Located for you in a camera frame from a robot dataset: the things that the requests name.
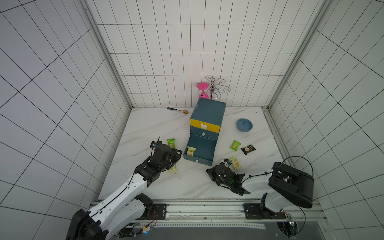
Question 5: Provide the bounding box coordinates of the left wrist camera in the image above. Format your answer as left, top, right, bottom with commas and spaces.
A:
150, 141, 159, 149

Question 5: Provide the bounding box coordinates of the blue bowl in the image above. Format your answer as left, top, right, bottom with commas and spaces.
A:
236, 119, 253, 133

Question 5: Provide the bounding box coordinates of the yellow drawer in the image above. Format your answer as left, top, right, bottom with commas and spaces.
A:
190, 119, 221, 133

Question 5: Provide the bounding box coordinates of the black handled gold spoon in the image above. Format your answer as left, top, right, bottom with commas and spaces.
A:
167, 107, 189, 115

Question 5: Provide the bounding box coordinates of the cream cookie packet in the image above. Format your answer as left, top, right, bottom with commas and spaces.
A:
169, 165, 178, 173
187, 147, 196, 156
229, 156, 242, 170

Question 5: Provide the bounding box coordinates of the pink hourglass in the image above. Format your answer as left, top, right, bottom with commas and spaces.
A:
197, 83, 210, 99

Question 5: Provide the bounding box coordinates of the black brown cookie packet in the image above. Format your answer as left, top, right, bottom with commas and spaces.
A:
241, 145, 256, 156

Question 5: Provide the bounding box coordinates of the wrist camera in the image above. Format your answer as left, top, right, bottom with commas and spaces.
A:
150, 141, 159, 149
223, 159, 233, 168

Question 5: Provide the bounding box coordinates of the silver wire cup rack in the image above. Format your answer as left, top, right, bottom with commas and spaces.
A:
201, 75, 231, 101

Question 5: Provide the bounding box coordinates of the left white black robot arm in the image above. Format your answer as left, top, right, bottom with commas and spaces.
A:
66, 141, 183, 240

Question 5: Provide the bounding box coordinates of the green cookie packet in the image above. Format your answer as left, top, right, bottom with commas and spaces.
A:
167, 139, 176, 149
230, 140, 241, 152

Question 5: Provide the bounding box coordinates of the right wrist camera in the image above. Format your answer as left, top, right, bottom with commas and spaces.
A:
223, 159, 233, 168

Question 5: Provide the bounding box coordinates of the teal drawer cabinet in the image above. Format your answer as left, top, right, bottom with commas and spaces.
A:
190, 98, 227, 126

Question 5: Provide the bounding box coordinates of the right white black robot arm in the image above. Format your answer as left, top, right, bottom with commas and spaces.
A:
206, 162, 315, 219

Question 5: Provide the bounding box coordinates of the teal bottom drawer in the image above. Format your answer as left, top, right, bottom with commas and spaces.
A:
183, 134, 218, 166

